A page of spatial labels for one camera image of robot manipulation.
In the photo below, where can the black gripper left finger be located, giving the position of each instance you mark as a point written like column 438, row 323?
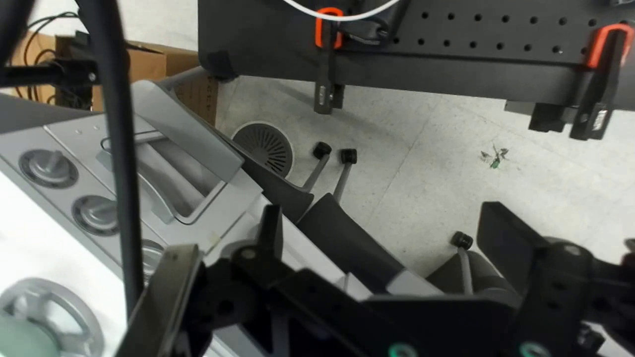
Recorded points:
column 184, row 301

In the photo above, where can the orange black clamp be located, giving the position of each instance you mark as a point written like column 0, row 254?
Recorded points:
column 327, row 93
column 605, row 55

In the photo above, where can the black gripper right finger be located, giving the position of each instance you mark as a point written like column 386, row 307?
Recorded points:
column 561, row 285

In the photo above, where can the black perforated table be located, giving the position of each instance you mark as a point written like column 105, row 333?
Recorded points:
column 521, row 49

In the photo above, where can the white toy kitchen unit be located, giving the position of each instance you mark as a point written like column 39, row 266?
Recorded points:
column 192, row 184

